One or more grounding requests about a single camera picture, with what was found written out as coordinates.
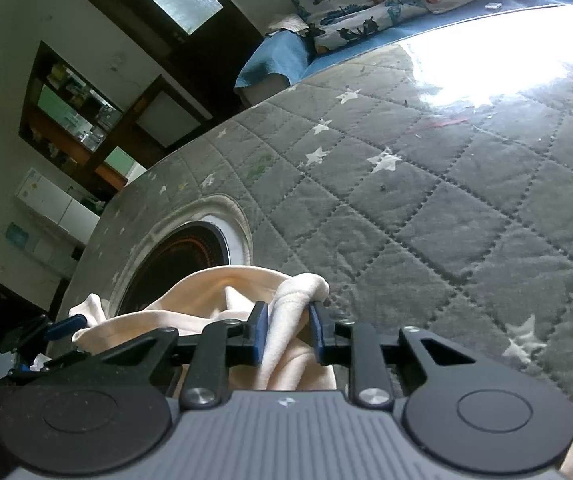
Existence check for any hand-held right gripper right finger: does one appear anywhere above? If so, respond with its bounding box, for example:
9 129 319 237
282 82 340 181
309 300 479 408

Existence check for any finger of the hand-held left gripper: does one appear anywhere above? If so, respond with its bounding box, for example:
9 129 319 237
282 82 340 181
41 313 88 345

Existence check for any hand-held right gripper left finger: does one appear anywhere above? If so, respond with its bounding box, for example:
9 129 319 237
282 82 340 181
99 301 269 409

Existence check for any cream knit garment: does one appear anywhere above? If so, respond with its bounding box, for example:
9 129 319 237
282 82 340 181
69 266 339 393

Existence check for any round black induction cooktop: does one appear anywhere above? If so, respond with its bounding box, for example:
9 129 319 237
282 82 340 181
116 217 252 320

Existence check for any white refrigerator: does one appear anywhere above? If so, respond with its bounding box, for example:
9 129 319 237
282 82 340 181
14 167 103 248

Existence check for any dark wooden shelf cabinet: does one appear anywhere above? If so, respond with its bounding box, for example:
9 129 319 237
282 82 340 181
19 40 202 192

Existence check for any blue blanket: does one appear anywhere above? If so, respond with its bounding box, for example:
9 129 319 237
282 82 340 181
234 27 318 95

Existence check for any teal sofa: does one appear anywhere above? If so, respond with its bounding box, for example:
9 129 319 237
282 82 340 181
234 0 573 108

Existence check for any small beige cloth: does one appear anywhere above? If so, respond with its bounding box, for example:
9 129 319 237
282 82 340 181
268 12 311 35

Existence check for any dark wooden glass door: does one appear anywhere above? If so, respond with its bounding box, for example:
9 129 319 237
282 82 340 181
69 0 266 111

